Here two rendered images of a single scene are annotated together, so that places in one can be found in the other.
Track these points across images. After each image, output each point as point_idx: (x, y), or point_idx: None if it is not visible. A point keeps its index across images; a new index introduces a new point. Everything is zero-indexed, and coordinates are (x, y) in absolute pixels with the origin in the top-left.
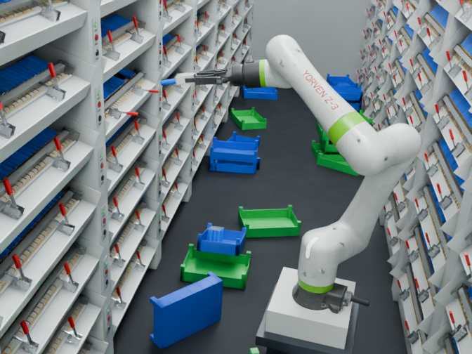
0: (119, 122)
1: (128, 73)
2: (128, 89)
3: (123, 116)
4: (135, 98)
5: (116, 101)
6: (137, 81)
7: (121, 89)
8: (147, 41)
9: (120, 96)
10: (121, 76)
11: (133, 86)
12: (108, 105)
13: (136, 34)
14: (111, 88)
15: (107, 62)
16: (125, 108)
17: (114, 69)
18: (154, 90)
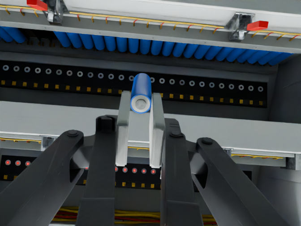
0: (254, 4)
1: (1, 30)
2: (79, 21)
3: (230, 8)
4: (92, 1)
5: (174, 29)
6: (9, 18)
7: (116, 35)
8: (2, 128)
9: (146, 30)
10: (21, 28)
11: (62, 23)
12: (229, 42)
13: (12, 135)
14: (133, 42)
15: (258, 150)
16: (176, 9)
17: (251, 136)
18: (41, 7)
